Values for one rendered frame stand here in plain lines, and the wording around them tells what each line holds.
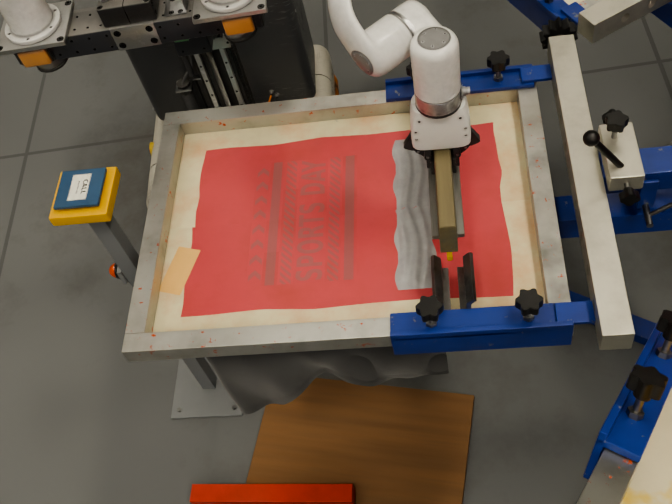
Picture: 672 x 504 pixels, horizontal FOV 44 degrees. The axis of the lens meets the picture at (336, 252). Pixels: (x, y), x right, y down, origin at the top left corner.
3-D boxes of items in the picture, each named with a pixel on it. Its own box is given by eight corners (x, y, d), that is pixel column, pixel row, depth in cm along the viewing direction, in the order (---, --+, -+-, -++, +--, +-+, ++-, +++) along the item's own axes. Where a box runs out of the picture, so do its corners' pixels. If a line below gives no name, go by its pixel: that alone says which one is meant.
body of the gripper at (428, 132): (468, 76, 137) (469, 122, 146) (405, 82, 138) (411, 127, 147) (471, 109, 132) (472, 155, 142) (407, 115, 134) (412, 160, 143)
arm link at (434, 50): (364, 17, 130) (409, -15, 132) (372, 67, 138) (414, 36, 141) (433, 61, 122) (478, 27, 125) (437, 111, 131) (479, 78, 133)
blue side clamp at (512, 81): (389, 119, 176) (385, 96, 170) (388, 102, 179) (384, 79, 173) (533, 105, 172) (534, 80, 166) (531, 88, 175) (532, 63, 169)
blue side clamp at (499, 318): (394, 355, 145) (389, 336, 139) (393, 330, 148) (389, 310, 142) (571, 345, 141) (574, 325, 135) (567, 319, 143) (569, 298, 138)
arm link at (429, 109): (468, 67, 135) (468, 80, 137) (413, 73, 136) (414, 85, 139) (471, 101, 131) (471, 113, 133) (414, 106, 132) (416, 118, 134)
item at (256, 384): (247, 417, 188) (190, 326, 154) (248, 401, 191) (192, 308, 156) (452, 407, 182) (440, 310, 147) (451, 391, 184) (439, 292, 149)
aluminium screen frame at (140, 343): (128, 362, 152) (121, 352, 149) (170, 124, 184) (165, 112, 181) (573, 336, 140) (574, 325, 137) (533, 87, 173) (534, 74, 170)
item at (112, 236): (171, 419, 250) (21, 236, 172) (180, 353, 263) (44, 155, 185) (242, 416, 247) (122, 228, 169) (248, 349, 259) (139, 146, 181)
